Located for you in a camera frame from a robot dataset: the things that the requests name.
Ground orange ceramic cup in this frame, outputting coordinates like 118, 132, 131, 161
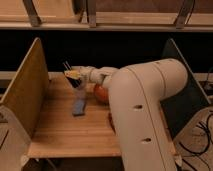
93, 84, 109, 104

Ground black cables on floor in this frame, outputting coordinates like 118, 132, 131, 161
178, 111, 213, 171

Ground right dark side panel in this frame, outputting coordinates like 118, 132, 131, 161
161, 38, 212, 141

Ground blue eraser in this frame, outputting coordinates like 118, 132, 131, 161
72, 90, 86, 116

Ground wooden shelf with brackets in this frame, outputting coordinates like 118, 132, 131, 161
0, 0, 213, 33

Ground dark red oval ring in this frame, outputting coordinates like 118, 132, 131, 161
107, 112, 116, 133

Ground left wooden side panel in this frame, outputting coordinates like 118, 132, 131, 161
0, 38, 49, 141

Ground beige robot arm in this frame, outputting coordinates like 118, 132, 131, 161
64, 58, 188, 171

